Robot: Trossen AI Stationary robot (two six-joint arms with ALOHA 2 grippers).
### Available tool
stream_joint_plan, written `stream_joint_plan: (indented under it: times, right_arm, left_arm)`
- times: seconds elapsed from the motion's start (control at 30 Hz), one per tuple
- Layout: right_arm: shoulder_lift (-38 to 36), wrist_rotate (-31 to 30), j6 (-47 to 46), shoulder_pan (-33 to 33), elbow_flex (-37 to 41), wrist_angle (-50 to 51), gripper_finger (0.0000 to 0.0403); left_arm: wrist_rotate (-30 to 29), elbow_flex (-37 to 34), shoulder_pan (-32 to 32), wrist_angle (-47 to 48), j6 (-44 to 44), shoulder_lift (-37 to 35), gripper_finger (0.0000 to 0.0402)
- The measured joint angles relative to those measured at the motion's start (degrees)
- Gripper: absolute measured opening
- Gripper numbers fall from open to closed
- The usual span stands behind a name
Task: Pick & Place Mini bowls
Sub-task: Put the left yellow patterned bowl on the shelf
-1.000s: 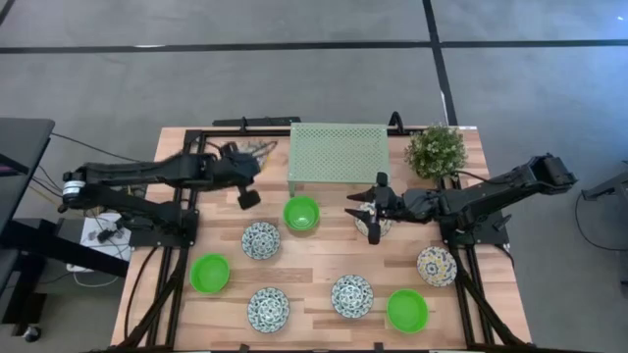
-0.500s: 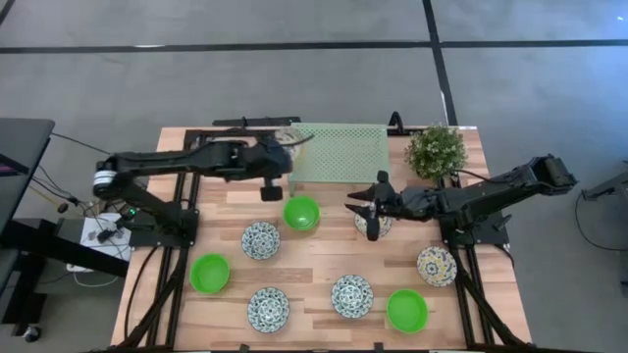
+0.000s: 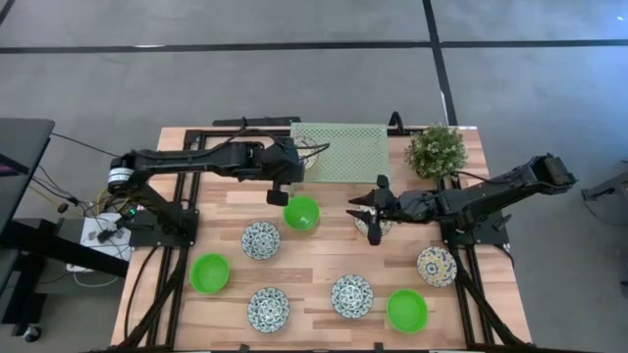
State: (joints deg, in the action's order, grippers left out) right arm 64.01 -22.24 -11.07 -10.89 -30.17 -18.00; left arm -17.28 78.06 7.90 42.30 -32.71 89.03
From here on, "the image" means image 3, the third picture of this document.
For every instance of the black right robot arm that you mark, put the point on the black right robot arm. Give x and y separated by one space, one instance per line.
490 196

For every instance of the dark grey desk top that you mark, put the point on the dark grey desk top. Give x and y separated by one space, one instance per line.
22 157

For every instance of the yellow patterned mini bowl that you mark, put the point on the yellow patterned mini bowl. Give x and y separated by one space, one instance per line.
309 156
385 229
436 266

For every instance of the black flat bar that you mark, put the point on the black flat bar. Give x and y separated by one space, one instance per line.
260 121

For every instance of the white adapter box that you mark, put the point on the white adapter box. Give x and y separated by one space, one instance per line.
74 267

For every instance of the black aluminium table frame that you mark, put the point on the black aluminium table frame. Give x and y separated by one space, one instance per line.
192 135

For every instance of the black desk leg frame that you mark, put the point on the black desk leg frame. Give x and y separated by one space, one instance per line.
59 245

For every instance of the small potted green plant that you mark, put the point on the small potted green plant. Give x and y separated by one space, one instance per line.
435 152

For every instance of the blue floral mini bowl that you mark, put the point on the blue floral mini bowl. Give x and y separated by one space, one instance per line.
351 296
268 310
260 240

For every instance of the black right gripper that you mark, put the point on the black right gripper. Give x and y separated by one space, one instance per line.
407 206

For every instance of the grey chair base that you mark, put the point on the grey chair base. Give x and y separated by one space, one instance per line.
606 191

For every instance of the white power strip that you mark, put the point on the white power strip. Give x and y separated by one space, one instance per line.
110 242

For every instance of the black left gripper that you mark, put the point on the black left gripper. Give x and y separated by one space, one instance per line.
283 164

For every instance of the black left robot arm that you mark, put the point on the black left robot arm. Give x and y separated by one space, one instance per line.
196 159

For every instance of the green perforated metal shelf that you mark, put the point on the green perforated metal shelf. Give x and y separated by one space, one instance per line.
353 152

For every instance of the green plastic mini bowl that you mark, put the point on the green plastic mini bowl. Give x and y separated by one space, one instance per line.
301 213
210 273
407 311

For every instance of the black clamp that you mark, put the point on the black clamp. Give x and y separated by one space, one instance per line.
396 121

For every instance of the black caster wheel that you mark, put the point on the black caster wheel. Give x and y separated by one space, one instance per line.
32 334

